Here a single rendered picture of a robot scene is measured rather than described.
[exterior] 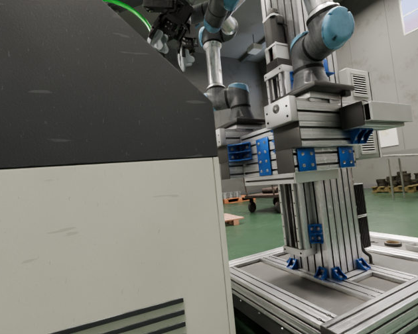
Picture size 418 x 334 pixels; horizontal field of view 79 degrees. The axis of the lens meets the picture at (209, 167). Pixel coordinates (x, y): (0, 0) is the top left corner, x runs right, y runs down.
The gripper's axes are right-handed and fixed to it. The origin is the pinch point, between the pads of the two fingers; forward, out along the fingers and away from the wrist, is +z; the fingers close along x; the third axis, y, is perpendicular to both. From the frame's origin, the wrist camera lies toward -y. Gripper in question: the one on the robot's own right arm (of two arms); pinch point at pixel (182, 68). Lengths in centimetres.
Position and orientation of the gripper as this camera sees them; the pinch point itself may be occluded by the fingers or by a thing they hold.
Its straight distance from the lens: 116.9
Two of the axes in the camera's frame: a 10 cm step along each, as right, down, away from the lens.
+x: -3.7, 0.9, 9.2
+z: 1.0, 9.9, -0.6
